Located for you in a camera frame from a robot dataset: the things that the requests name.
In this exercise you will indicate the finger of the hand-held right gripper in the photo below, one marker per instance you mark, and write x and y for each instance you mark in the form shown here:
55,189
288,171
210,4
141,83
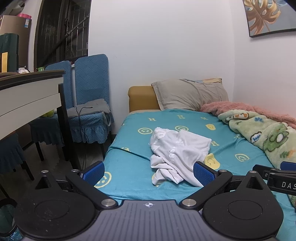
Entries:
260,170
288,166

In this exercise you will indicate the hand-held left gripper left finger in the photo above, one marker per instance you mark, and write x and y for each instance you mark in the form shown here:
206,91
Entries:
93,173

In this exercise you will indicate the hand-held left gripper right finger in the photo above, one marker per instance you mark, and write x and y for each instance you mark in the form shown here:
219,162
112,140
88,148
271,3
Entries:
204,173

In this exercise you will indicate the white shirt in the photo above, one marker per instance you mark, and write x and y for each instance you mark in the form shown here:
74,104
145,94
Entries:
180,148

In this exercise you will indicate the green cartoon blanket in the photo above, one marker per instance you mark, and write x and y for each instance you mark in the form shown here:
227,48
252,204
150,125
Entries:
266,129

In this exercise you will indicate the bed with teal printed sheet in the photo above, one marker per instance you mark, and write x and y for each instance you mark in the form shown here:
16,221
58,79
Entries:
138,148

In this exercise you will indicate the pink fluffy blanket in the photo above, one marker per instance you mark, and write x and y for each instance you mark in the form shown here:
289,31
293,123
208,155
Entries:
242,107

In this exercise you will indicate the green plush toy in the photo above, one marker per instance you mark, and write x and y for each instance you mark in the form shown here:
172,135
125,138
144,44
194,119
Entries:
48,114

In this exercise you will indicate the grey pillow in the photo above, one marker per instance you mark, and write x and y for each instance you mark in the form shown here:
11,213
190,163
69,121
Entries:
185,95

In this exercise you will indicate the dark blue covered chair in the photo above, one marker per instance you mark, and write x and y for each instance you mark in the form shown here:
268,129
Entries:
9,153

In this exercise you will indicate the yellow headboard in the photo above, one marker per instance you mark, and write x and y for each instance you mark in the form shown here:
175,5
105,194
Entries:
141,97

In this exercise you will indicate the yellow pillow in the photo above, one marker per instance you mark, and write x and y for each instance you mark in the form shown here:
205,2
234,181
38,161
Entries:
212,80

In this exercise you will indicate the dark waste bin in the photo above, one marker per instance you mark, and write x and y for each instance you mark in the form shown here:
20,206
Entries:
5,220

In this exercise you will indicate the white table with black legs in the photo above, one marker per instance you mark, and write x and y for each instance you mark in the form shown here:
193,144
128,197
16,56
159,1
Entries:
27,92

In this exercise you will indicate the green cup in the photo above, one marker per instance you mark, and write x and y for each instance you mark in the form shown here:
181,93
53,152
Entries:
41,69

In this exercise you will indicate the white crumpled bag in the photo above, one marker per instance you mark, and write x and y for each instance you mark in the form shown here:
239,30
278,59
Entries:
23,70

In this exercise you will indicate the dark door with metal grille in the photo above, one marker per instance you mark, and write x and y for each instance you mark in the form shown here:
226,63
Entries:
53,34

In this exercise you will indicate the dark green bag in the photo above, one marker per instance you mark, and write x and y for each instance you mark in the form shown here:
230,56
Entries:
9,44

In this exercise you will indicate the cardboard box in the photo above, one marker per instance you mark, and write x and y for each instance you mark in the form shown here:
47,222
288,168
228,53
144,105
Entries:
16,25

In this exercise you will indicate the pink lid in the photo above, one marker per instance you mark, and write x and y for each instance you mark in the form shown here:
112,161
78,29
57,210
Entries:
24,16

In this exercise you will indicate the leaf wall picture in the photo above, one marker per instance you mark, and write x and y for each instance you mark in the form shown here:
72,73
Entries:
263,16

